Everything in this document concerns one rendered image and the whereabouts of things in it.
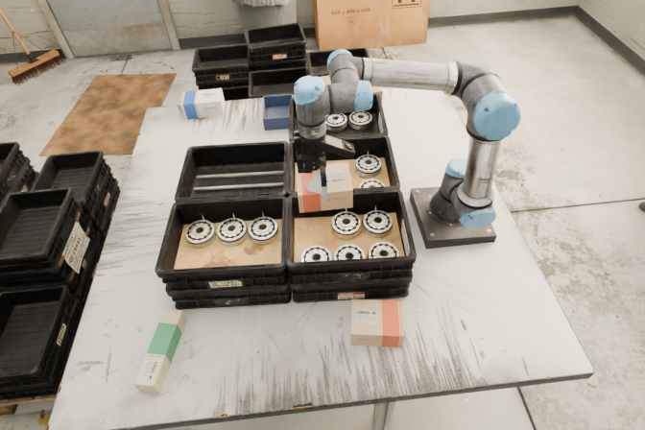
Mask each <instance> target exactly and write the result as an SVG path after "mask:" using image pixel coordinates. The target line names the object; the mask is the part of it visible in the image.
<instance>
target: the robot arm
mask: <svg viewBox="0 0 645 430"><path fill-rule="evenodd" d="M327 71H328V74H329V77H330V81H331V84H324V83H323V80H322V79H321V78H319V77H317V76H316V77H313V76H305V77H302V78H300V79H298V80H297V81H296V83H295V87H294V90H295V103H296V111H297V118H298V128H299V130H298V131H294V139H295V146H296V155H297V165H298V172H299V174H301V173H305V174H306V173H312V171H315V170H319V169H320V172H319V171H316V172H314V173H313V180H312V181H311V182H309V183H308V184H306V190H307V191H309V192H315V193H321V194H322V201H323V202H324V201H325V199H326V197H327V184H326V172H325V168H326V157H325V154H326V152H329V153H332V154H335V155H340V156H343V157H346V158H349V159H352V158H353V156H354V155H355V150H354V146H353V144H351V143H348V142H346V141H344V140H341V139H338V138H335V137H332V136H329V135H326V133H325V132H326V120H325V115H327V114H337V113H346V112H358V111H362V110H369V109H371V107H372V101H373V97H372V88H371V87H372V86H378V87H392V88H407V89H421V90H436V91H442V92H443V93H444V94H445V95H452V96H456V97H458V98H459V99H461V100H462V102H463V104H464V106H465V108H466V111H467V119H466V132H467V134H468V135H469V136H470V138H469V145H468V152H467V158H463V157H459V158H454V159H452V160H450V161H449V162H448V164H447V166H446V168H445V172H444V175H443V178H442V184H441V187H440V189H439V190H438V192H437V193H435V194H434V196H433V197H432V199H431V203H430V207H431V210H432V211H433V213H434V214H435V215H436V216H437V217H439V218H440V219H442V220H444V221H447V222H450V223H458V222H461V224H462V226H463V227H465V228H468V229H477V228H482V227H486V226H488V225H490V224H491V223H492V222H493V221H494V220H495V219H496V211H495V209H494V208H493V205H492V204H493V200H494V190H493V188H492V187H491V185H492V180H493V176H494V171H495V166H496V162H497V158H498V153H499V149H500V144H501V140H503V139H505V138H506V137H507V136H509V135H510V134H511V133H512V130H515V129H516V128H517V126H518V124H519V122H520V118H521V111H520V107H519V105H518V103H517V100H516V99H515V97H514V96H513V95H512V94H511V93H510V91H509V90H508V88H507V87H506V86H505V85H504V83H503V82H502V81H501V79H500V77H499V76H498V75H497V74H496V73H495V72H494V71H493V70H491V69H489V68H487V67H486V66H483V65H480V64H476V63H471V62H465V61H456V60H451V61H449V62H448V63H447V64H444V63H432V62H419V61H407V60H382V59H370V58H356V57H354V56H353V55H351V53H350V52H349V51H347V50H345V49H339V50H336V51H334V52H332V53H331V54H330V56H329V57H328V60H327ZM319 174H320V177H321V181H320V177H319Z"/></svg>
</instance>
